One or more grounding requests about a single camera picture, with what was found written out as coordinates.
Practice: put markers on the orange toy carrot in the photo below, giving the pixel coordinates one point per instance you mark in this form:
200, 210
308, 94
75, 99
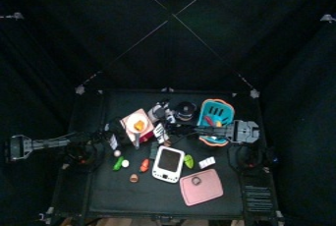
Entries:
144, 165

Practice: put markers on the green toy lime slice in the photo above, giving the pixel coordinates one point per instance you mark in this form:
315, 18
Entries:
188, 161

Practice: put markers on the grey toy utensil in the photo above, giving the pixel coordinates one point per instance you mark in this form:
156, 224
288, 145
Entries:
136, 141

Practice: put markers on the teal basket with orange rim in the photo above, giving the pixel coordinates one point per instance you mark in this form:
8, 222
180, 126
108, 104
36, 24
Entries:
223, 112

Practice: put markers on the small brown toy piece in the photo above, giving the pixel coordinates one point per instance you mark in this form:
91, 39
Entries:
167, 143

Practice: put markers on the pink toy egg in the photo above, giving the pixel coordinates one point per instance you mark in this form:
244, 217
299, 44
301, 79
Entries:
117, 153

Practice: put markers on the white toy tablet scale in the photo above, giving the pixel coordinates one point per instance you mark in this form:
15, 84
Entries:
168, 163

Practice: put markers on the white toy plate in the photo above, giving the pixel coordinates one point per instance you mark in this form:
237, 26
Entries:
131, 123

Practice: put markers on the black toy pot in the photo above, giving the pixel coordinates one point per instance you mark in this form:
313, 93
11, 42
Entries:
184, 110

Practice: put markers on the green toy cucumber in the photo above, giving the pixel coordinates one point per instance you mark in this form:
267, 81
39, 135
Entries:
117, 163

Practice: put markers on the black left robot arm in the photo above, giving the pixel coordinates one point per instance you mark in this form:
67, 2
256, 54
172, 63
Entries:
48, 143

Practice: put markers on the yellow toy banana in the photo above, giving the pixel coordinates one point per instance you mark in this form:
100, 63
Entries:
217, 124

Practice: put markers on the orange toy food piece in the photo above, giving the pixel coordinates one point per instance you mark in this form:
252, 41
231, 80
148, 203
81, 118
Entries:
139, 125

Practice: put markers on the red toy sausage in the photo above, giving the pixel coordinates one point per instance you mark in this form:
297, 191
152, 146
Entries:
209, 121

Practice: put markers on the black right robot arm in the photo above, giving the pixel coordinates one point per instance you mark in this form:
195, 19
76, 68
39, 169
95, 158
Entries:
232, 131

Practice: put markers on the pink cutting board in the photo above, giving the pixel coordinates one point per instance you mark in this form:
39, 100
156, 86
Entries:
205, 189

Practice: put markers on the grey frame clamp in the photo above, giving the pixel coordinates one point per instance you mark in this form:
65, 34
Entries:
327, 17
79, 89
255, 93
17, 16

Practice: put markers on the white striped toy block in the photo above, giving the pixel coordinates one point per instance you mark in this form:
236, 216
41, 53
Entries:
207, 162

